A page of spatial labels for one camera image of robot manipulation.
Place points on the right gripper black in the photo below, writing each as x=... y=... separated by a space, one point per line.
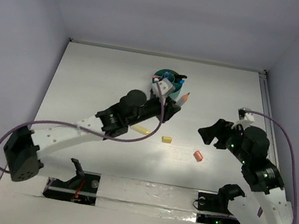
x=219 y=130

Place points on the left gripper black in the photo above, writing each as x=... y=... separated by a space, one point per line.
x=169 y=108

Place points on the clear orange-tipped highlighter body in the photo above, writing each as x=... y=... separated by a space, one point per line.
x=182 y=100

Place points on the orange highlighter piece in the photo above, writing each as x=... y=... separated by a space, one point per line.
x=198 y=156

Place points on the clear spray bottle blue cap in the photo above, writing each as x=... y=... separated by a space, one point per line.
x=166 y=75

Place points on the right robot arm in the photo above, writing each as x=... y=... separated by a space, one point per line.
x=250 y=147

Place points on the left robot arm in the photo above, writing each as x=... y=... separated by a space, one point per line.
x=29 y=143

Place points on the yellow highlighter body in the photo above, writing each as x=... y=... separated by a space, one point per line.
x=140 y=129

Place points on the yellow highlighter cap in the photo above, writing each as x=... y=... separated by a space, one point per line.
x=166 y=139

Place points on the teal round compartment organizer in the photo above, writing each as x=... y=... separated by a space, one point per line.
x=175 y=83

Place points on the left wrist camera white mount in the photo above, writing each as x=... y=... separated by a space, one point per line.
x=162 y=87

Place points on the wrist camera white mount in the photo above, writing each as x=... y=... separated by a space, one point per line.
x=162 y=87
x=245 y=119

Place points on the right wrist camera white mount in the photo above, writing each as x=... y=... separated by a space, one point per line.
x=245 y=119

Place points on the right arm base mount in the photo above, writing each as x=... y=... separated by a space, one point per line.
x=212 y=208

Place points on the metal rail table edge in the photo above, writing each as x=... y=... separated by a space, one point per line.
x=269 y=125

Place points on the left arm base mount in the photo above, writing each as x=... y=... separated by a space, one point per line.
x=81 y=188

